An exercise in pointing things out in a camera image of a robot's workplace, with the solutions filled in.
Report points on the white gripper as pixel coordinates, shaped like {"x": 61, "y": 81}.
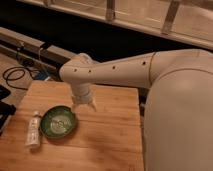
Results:
{"x": 82, "y": 94}

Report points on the clear plastic bottle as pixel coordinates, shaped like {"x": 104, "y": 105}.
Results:
{"x": 33, "y": 133}

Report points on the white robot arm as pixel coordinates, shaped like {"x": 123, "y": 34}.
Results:
{"x": 178, "y": 119}

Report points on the green ceramic bowl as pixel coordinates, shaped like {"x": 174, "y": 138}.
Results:
{"x": 58, "y": 122}

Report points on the black clamp device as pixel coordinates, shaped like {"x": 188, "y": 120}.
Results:
{"x": 6, "y": 110}

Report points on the metal floor rail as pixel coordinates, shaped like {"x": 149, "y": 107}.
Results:
{"x": 49, "y": 54}

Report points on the glass window frame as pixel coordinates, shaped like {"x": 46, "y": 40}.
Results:
{"x": 187, "y": 21}

